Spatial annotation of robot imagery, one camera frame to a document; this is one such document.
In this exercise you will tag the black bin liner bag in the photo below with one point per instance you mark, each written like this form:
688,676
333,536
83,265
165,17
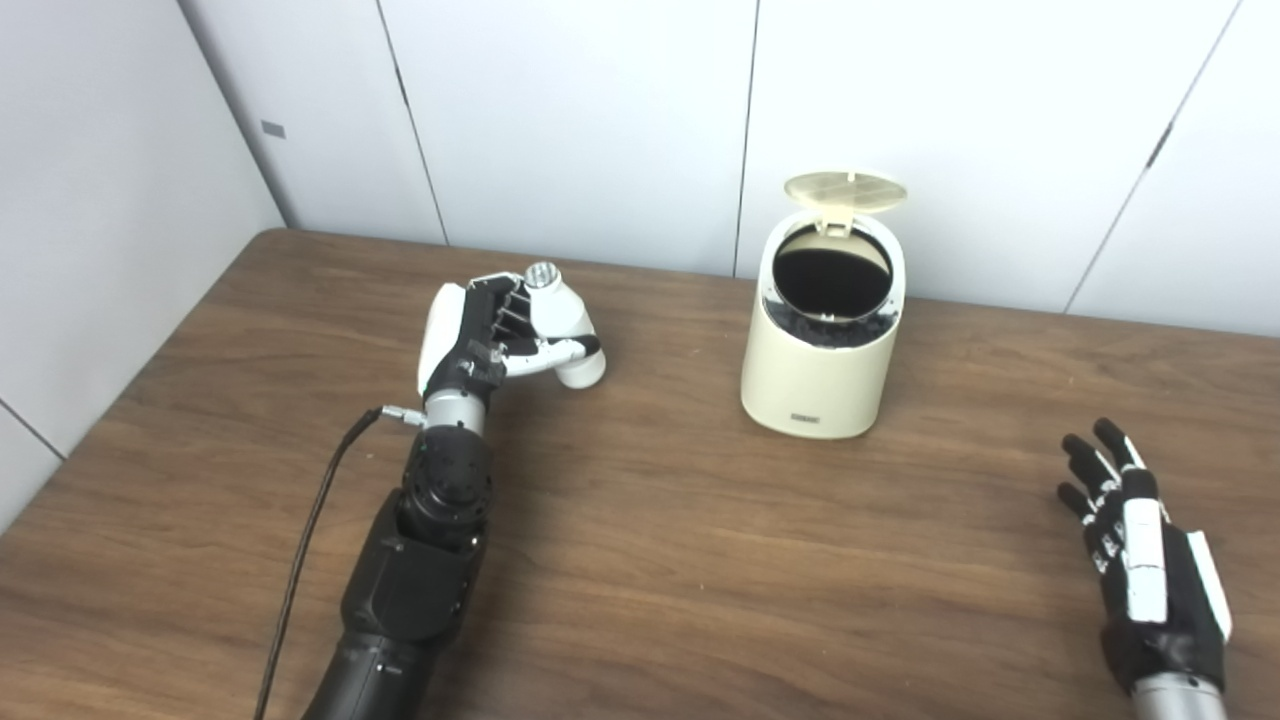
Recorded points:
830,280

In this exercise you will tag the round cream bin lid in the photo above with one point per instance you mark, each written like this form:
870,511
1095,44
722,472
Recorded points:
845,190

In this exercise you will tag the white and black left hand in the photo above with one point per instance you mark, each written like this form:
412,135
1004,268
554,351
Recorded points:
450,335

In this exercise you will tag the small grey wall tag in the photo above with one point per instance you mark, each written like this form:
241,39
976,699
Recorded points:
273,129

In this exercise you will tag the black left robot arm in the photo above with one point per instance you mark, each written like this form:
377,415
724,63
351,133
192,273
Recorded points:
420,570

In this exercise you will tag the white and black right hand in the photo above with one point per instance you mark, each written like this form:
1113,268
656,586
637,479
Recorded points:
1170,590

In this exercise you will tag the cream-colored desktop bin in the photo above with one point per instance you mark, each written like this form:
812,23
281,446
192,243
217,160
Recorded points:
810,385

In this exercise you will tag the small white plastic bottle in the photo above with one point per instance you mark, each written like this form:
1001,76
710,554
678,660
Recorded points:
565,310

